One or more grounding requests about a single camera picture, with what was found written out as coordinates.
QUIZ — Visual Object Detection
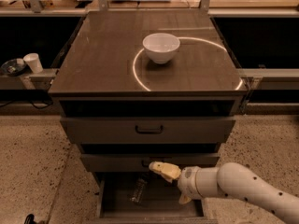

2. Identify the open bottom drawer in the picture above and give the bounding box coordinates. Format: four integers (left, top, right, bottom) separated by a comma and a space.
83, 172, 219, 224

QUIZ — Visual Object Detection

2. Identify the top drawer with handle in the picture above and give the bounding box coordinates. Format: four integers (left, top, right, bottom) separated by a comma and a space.
61, 118, 235, 144

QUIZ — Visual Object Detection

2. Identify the dark round dish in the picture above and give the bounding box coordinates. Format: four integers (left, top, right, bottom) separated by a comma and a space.
1, 58, 27, 77

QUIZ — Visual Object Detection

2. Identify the black cable on floor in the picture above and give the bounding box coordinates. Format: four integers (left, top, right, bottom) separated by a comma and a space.
0, 98, 54, 109

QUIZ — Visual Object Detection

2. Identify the dark wooden drawer cabinet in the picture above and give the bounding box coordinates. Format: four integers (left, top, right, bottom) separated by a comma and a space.
48, 9, 250, 224

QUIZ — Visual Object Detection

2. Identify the white paper cup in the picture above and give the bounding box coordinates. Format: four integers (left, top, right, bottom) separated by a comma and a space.
23, 53, 43, 73

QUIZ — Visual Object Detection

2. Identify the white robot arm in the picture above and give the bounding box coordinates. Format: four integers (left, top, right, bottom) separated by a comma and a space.
149, 161, 299, 224

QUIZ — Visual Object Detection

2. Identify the black object at floor edge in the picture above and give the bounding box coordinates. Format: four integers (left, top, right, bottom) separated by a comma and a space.
24, 214, 46, 224

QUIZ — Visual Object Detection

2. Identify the white ceramic bowl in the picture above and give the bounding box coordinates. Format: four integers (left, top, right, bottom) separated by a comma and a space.
142, 33, 180, 64

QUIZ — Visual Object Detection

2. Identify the clear plastic water bottle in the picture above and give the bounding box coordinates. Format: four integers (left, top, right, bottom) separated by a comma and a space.
130, 174, 150, 204

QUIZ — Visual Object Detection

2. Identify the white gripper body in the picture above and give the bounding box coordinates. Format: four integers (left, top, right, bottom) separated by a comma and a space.
178, 166, 202, 200

